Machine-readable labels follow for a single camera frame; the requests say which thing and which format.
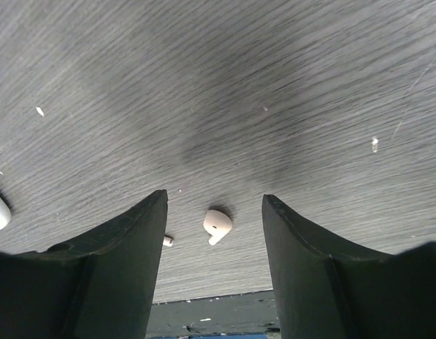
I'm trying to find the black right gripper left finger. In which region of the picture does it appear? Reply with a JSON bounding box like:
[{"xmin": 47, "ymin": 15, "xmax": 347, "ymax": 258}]
[{"xmin": 0, "ymin": 190, "xmax": 168, "ymax": 338}]

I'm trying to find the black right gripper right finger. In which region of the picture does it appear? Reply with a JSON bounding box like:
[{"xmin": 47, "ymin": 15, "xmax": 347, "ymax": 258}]
[{"xmin": 262, "ymin": 195, "xmax": 436, "ymax": 338}]

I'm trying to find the pink earbud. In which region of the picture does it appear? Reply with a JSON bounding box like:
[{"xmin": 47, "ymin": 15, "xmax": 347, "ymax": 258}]
[{"xmin": 203, "ymin": 210, "xmax": 233, "ymax": 246}]

